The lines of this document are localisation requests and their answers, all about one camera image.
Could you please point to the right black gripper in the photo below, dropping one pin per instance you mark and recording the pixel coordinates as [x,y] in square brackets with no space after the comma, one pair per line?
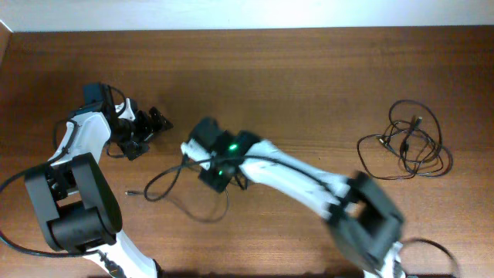
[207,178]

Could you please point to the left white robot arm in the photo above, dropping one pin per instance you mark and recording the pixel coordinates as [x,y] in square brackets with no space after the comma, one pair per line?
[74,205]

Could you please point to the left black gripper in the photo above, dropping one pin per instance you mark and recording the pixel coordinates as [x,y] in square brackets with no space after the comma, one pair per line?
[129,150]

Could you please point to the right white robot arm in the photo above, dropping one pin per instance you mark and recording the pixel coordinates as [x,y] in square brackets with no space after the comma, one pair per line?
[363,221]

